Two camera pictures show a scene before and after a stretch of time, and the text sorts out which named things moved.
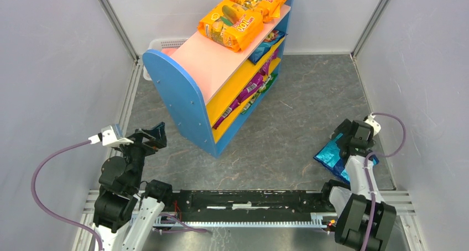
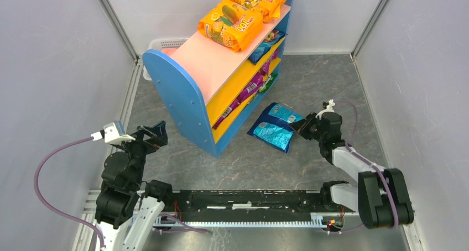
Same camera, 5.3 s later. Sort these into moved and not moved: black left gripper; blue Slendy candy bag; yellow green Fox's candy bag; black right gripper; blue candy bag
Moved: blue candy bag; black right gripper
Not moved: black left gripper; yellow green Fox's candy bag; blue Slendy candy bag
